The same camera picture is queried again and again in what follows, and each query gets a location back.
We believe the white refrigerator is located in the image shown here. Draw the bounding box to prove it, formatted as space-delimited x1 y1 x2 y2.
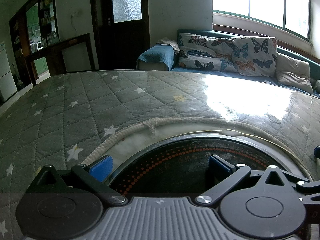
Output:
0 41 18 102

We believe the butterfly print pillow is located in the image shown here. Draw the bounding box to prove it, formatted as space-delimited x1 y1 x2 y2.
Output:
178 32 236 56
178 51 238 73
231 37 278 77

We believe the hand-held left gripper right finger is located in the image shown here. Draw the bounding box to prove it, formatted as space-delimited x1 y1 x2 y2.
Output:
196 154 298 205

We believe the dark wooden glass door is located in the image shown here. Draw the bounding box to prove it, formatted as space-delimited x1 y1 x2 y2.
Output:
89 0 151 71

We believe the dark wooden console table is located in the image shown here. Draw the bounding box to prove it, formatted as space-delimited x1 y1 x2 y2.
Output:
24 33 97 86

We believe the beige pillow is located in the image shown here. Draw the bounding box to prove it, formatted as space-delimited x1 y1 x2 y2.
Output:
275 52 315 95

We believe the grey star quilted table mat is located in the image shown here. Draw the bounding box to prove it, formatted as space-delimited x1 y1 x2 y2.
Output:
0 69 320 240

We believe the beige crumpled towel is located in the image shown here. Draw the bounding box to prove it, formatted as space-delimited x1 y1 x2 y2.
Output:
157 37 181 53

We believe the dark wooden display cabinet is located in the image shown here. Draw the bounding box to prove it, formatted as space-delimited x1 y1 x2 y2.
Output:
9 0 61 82

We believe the teal sofa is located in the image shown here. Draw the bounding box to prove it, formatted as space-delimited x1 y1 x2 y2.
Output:
136 28 320 99

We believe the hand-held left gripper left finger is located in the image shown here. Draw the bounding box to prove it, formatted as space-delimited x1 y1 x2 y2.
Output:
35 154 127 205

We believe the green framed window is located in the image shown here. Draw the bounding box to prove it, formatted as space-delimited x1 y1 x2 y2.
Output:
212 0 316 42

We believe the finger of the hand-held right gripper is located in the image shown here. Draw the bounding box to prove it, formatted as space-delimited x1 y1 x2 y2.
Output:
296 146 320 200

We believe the round black cooktop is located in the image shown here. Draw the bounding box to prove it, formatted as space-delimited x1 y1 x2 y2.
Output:
107 133 314 201

